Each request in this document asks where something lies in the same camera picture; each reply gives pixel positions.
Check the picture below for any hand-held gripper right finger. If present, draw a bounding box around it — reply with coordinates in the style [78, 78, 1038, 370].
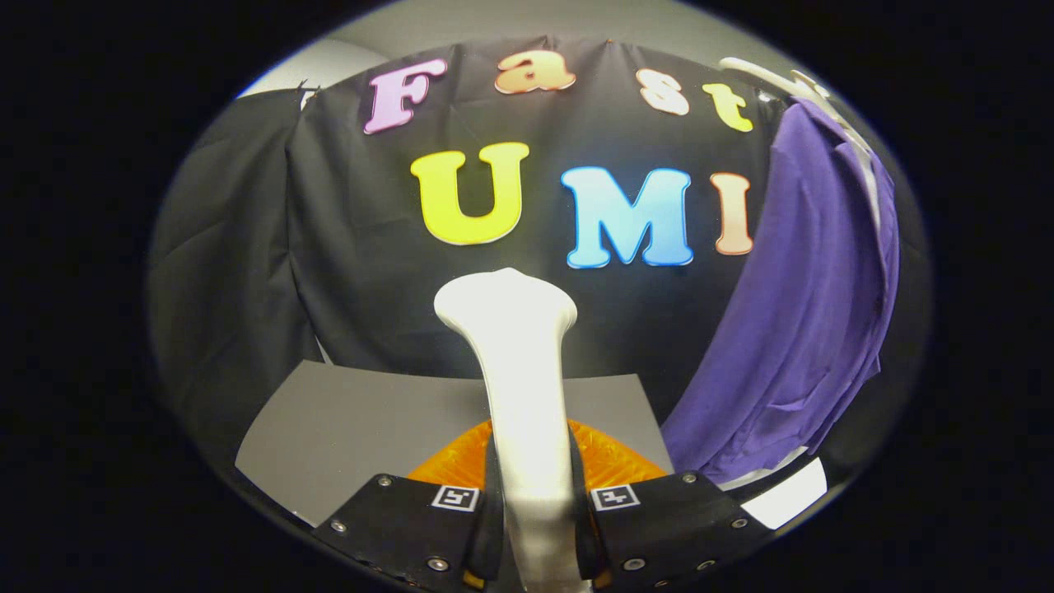
[568, 418, 775, 592]

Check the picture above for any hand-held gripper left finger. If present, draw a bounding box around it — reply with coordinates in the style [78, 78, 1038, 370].
[311, 420, 505, 592]

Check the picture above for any white garment steamer head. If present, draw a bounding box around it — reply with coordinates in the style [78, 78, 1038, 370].
[434, 268, 594, 593]

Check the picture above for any purple corduroy jacket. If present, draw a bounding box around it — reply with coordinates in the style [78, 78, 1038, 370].
[661, 99, 900, 485]

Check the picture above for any white clothes hanger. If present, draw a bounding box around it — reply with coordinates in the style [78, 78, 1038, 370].
[718, 56, 874, 157]

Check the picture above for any white flat board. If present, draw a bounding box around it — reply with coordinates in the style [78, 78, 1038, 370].
[725, 457, 828, 530]

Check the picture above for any black backdrop cloth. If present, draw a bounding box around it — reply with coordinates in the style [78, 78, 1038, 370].
[148, 37, 931, 487]

